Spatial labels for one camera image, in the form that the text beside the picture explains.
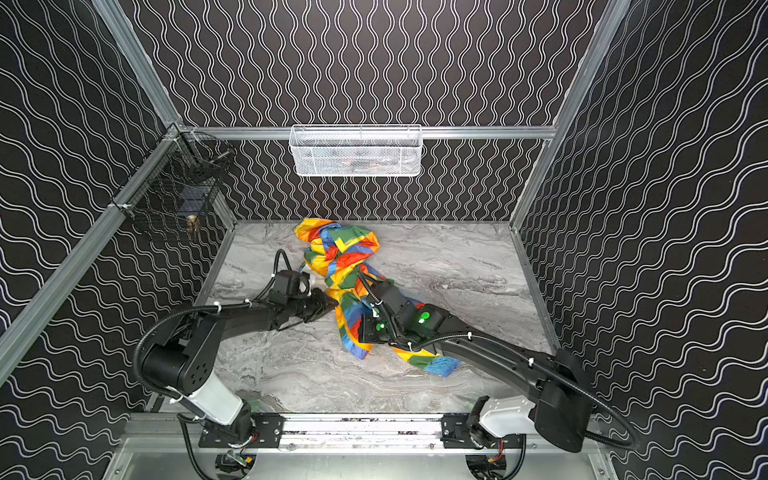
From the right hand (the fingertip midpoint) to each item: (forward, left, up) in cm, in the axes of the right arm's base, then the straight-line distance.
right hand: (357, 332), depth 76 cm
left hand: (+13, +5, -8) cm, 16 cm away
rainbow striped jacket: (+33, +9, -8) cm, 35 cm away
